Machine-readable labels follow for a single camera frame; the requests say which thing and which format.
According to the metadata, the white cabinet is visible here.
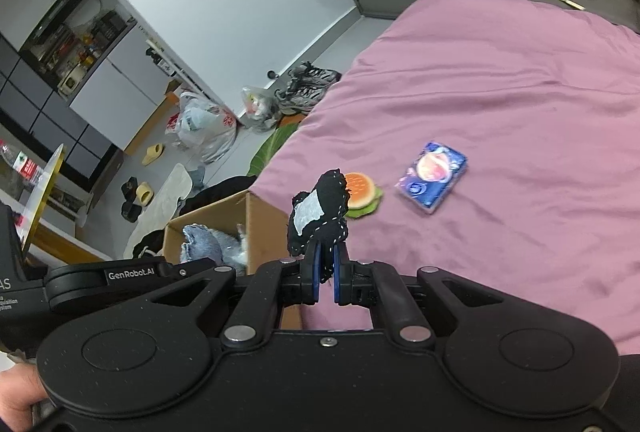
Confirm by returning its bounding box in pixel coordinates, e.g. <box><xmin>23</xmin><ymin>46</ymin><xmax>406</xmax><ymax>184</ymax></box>
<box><xmin>69</xmin><ymin>19</ymin><xmax>174</xmax><ymax>149</ymax></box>

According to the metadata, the black plush toy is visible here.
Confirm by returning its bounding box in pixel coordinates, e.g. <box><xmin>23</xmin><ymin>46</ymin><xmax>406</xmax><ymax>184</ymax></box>
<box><xmin>286</xmin><ymin>168</ymin><xmax>350</xmax><ymax>284</ymax></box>

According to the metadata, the black spray bottle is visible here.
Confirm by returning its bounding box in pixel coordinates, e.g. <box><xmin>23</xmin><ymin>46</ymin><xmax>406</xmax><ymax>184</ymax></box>
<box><xmin>144</xmin><ymin>46</ymin><xmax>174</xmax><ymax>76</ymax></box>

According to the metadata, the black bag with white straps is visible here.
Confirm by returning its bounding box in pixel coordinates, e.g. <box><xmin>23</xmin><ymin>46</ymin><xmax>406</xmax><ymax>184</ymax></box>
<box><xmin>132</xmin><ymin>229</ymin><xmax>166</xmax><ymax>259</ymax></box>

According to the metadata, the grey sneaker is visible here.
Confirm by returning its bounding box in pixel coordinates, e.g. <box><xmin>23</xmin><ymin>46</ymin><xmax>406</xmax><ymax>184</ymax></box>
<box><xmin>289</xmin><ymin>61</ymin><xmax>342</xmax><ymax>94</ymax></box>
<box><xmin>273</xmin><ymin>77</ymin><xmax>326</xmax><ymax>116</ymax></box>

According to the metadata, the burger plush toy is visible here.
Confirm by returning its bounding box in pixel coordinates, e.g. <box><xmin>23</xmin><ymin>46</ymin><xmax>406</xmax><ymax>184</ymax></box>
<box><xmin>342</xmin><ymin>171</ymin><xmax>385</xmax><ymax>219</ymax></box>

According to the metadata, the small clear trash bag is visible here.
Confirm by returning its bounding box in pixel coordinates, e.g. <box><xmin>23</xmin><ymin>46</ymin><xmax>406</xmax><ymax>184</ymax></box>
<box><xmin>241</xmin><ymin>85</ymin><xmax>281</xmax><ymax>133</ymax></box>

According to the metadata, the large white shopping bag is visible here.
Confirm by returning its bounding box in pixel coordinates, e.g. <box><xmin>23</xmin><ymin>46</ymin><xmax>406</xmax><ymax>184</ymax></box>
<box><xmin>165</xmin><ymin>91</ymin><xmax>239</xmax><ymax>164</ymax></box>

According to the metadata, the pair of black slippers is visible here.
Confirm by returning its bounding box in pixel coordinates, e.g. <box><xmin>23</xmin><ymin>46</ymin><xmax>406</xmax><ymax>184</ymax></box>
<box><xmin>121</xmin><ymin>176</ymin><xmax>144</xmax><ymax>224</ymax></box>

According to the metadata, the person's left hand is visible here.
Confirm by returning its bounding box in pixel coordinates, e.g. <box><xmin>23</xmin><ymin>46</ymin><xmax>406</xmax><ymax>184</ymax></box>
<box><xmin>0</xmin><ymin>363</ymin><xmax>48</xmax><ymax>432</ymax></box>

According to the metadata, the black clothes pile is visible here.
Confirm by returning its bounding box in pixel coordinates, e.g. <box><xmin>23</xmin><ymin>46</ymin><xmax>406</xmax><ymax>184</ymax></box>
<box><xmin>192</xmin><ymin>175</ymin><xmax>259</xmax><ymax>214</ymax></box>

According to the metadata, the pink bed sheet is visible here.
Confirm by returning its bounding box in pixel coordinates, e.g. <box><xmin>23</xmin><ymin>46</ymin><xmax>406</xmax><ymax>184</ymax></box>
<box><xmin>247</xmin><ymin>0</ymin><xmax>640</xmax><ymax>358</ymax></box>

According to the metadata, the white towel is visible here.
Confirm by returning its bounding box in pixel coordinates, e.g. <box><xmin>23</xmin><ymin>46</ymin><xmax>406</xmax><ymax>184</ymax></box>
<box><xmin>123</xmin><ymin>163</ymin><xmax>194</xmax><ymax>254</ymax></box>

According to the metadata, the cardboard box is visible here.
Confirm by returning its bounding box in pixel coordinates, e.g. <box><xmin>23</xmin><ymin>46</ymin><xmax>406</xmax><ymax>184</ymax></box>
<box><xmin>163</xmin><ymin>190</ymin><xmax>304</xmax><ymax>331</ymax></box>

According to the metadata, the grey pink fluffy plush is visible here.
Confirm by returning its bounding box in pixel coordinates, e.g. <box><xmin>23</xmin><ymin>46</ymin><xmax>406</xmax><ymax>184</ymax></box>
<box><xmin>214</xmin><ymin>224</ymin><xmax>249</xmax><ymax>276</ymax></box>

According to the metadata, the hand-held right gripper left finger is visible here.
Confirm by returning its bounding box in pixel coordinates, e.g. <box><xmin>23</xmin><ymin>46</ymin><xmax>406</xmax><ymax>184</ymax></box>
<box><xmin>146</xmin><ymin>244</ymin><xmax>324</xmax><ymax>346</ymax></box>

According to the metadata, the water bottle with red label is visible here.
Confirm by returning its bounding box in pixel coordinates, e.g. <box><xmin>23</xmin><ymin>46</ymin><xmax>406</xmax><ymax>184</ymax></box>
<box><xmin>0</xmin><ymin>140</ymin><xmax>47</xmax><ymax>186</ymax></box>

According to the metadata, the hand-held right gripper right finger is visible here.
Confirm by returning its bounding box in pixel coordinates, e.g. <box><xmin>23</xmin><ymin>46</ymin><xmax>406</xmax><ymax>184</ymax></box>
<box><xmin>333</xmin><ymin>244</ymin><xmax>581</xmax><ymax>344</ymax></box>

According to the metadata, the blue tissue packet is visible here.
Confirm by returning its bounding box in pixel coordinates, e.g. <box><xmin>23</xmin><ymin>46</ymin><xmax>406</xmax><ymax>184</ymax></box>
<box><xmin>394</xmin><ymin>140</ymin><xmax>470</xmax><ymax>215</ymax></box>

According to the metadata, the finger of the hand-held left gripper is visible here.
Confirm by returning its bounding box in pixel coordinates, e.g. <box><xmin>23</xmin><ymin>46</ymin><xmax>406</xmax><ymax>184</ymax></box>
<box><xmin>43</xmin><ymin>258</ymin><xmax>237</xmax><ymax>314</ymax></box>

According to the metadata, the shelf of kitchen items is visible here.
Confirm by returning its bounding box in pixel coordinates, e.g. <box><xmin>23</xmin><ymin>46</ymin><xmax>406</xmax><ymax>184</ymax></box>
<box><xmin>19</xmin><ymin>0</ymin><xmax>137</xmax><ymax>99</ymax></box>

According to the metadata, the white round table yellow leg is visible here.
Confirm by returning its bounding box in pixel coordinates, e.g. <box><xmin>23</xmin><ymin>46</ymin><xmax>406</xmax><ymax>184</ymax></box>
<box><xmin>0</xmin><ymin>143</ymin><xmax>112</xmax><ymax>264</ymax></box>

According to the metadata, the green cartoon rug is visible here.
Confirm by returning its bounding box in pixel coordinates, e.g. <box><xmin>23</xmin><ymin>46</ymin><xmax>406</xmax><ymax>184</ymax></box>
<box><xmin>247</xmin><ymin>122</ymin><xmax>302</xmax><ymax>178</ymax></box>

